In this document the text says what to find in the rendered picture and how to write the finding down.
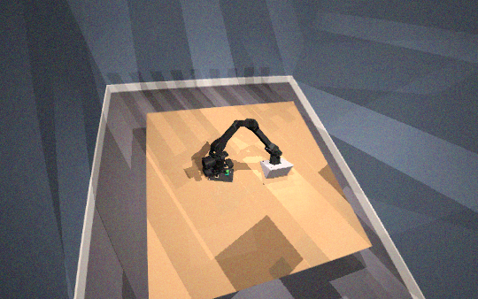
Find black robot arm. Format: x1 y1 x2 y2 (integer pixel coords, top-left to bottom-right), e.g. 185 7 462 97
202 119 282 170

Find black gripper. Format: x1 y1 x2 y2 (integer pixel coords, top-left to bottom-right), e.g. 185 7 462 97
202 158 234 177

